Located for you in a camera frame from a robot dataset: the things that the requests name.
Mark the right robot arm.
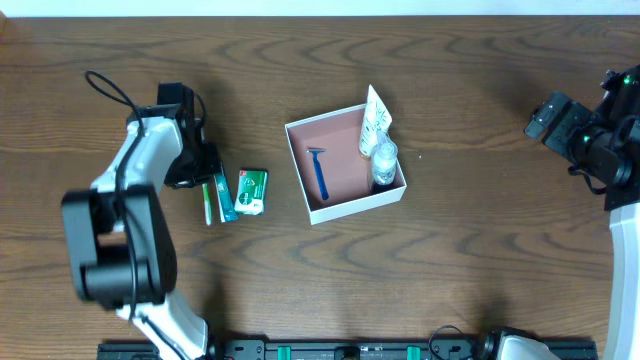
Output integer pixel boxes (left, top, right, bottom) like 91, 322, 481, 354
524, 67, 639, 360

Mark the green Dettol soap bar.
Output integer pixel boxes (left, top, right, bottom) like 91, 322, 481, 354
234, 169, 268, 215

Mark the clear spray bottle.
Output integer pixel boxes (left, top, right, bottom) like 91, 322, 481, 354
371, 131, 398, 194

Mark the blue disposable razor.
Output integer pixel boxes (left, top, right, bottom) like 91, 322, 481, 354
306, 148, 329, 200

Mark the green white toothbrush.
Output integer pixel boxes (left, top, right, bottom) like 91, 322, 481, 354
201, 183, 213, 226

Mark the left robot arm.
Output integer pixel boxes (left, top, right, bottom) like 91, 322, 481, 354
61, 83, 220, 359

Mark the teal toothpaste tube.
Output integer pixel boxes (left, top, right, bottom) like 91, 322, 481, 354
214, 172, 238, 223

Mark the white cream tube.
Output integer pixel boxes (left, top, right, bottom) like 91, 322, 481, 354
359, 85, 392, 158

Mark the white cardboard box pink inside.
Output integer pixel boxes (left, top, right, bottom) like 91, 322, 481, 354
285, 104, 407, 225

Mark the black mounting rail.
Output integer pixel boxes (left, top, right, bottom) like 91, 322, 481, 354
97, 338, 599, 360

